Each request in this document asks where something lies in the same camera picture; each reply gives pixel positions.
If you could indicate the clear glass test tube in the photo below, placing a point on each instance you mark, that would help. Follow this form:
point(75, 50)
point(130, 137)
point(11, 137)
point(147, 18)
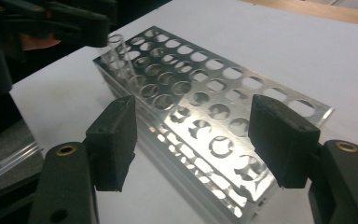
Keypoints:
point(121, 62)

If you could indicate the aluminium frame rail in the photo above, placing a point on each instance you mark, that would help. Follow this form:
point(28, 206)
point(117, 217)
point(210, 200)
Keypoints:
point(15, 160)

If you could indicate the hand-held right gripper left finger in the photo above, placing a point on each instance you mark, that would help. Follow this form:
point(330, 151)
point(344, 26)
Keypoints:
point(112, 146)

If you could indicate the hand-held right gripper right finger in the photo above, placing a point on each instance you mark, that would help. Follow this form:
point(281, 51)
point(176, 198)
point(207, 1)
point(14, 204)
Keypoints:
point(282, 143)

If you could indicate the shiny metal test tube rack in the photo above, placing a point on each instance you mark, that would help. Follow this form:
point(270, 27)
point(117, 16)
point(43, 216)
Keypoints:
point(164, 146)

